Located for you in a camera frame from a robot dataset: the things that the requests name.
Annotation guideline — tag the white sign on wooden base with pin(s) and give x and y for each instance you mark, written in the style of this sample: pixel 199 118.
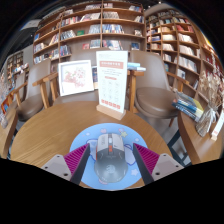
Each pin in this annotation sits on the white sign on wooden base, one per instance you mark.
pixel 112 85

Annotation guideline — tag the round wooden side table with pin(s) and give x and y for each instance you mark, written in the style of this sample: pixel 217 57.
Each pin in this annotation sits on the round wooden side table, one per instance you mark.
pixel 6 133

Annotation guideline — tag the wooden table with dark legs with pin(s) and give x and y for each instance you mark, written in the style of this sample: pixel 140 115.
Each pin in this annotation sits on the wooden table with dark legs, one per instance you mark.
pixel 200 146

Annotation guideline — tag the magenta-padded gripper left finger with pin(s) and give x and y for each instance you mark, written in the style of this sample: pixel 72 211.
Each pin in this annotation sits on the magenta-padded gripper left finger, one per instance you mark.
pixel 75 159

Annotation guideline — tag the round blue mouse pad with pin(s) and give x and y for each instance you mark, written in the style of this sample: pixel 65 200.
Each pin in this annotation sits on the round blue mouse pad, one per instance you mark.
pixel 86 136

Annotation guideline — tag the flat light blue books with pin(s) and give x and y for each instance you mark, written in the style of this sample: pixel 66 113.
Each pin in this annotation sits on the flat light blue books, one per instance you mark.
pixel 136 66

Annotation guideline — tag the stack of blue books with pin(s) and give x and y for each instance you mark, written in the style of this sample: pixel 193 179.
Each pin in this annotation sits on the stack of blue books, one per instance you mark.
pixel 188 107

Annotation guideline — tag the vase with dried white flowers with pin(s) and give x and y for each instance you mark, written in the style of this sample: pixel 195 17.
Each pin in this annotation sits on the vase with dried white flowers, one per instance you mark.
pixel 206 120

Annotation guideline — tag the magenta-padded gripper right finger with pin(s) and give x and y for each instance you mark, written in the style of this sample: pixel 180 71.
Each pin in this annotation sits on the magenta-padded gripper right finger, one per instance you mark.
pixel 148 160

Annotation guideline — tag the angled wooden bookshelf with books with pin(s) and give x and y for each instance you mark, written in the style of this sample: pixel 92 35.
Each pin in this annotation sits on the angled wooden bookshelf with books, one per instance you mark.
pixel 180 46

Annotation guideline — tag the grey computer mouse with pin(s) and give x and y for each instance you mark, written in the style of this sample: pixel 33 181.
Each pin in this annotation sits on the grey computer mouse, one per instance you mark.
pixel 111 163

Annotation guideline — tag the small white table sign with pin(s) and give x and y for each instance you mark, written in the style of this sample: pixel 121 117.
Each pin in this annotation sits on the small white table sign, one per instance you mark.
pixel 218 128

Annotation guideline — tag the large wooden bookshelf with books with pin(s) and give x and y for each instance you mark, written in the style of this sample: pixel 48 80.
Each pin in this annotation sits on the large wooden bookshelf with books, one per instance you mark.
pixel 90 30

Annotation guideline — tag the dark book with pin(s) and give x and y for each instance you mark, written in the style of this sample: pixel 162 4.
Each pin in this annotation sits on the dark book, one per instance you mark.
pixel 95 75

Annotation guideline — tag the small distant wooden bookshelf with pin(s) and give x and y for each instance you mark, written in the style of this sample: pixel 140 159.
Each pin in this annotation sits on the small distant wooden bookshelf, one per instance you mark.
pixel 15 65

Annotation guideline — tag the white framed pink flower picture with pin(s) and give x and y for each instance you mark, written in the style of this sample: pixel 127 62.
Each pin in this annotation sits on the white framed pink flower picture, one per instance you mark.
pixel 76 77

